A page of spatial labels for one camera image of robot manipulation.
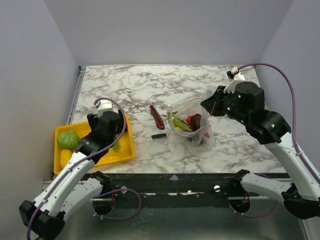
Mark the toy fish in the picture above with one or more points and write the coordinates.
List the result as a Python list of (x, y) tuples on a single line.
[(196, 140)]

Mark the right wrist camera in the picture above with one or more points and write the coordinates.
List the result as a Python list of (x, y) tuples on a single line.
[(235, 77)]

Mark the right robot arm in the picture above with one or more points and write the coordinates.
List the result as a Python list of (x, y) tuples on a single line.
[(244, 102)]

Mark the red black utility knife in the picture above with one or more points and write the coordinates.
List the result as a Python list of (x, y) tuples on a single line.
[(158, 120)]

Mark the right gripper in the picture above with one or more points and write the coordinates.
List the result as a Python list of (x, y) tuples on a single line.
[(213, 100)]

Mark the black base frame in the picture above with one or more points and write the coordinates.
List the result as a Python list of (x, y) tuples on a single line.
[(135, 191)]

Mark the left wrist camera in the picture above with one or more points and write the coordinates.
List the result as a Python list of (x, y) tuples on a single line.
[(103, 106)]

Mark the clear screw organizer box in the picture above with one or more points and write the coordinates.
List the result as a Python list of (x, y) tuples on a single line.
[(210, 90)]

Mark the black comb piece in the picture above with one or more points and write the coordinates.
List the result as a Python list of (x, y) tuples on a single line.
[(159, 136)]

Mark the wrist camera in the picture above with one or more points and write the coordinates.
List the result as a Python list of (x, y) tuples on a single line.
[(235, 77), (103, 106)]

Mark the green toy cabbage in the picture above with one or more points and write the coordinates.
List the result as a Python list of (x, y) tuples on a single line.
[(68, 139)]

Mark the green toy celery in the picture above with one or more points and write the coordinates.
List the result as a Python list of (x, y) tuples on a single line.
[(171, 117)]

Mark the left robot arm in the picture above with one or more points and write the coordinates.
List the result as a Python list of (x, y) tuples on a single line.
[(46, 215)]

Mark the yellow toy lemon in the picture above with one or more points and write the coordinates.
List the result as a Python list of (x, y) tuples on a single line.
[(65, 157)]

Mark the clear zip top bag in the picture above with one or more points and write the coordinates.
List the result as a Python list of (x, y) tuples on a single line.
[(199, 121)]

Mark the purple toy eggplant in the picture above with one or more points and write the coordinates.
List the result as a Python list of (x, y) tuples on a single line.
[(188, 120)]

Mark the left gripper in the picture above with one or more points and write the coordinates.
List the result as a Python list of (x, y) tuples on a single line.
[(94, 120)]

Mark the dark toy onion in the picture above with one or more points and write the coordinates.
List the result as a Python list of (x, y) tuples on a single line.
[(196, 121)]

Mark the yellow plastic tray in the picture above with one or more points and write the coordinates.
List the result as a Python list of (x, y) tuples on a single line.
[(125, 153)]

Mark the green toy grapes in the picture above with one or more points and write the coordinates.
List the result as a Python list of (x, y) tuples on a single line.
[(116, 147)]

